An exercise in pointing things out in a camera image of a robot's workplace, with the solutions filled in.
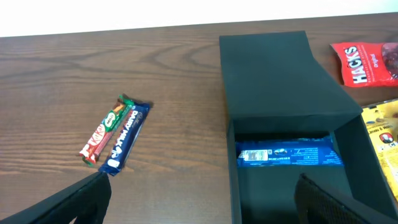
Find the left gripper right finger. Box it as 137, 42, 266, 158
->
294, 173, 398, 224

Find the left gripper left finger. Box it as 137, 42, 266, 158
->
1, 172, 111, 224

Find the blue Oreo cookie pack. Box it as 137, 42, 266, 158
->
236, 136, 343, 167

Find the purple Dairy Milk bar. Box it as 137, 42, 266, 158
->
98, 103, 152, 176

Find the yellow Hacks candy bag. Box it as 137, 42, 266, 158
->
361, 99, 397, 200

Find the dark green box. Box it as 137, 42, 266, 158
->
220, 31, 397, 223

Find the red Hacks candy bag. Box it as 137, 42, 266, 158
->
331, 42, 397, 88

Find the red KitKat bar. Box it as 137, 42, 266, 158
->
79, 95, 135, 166

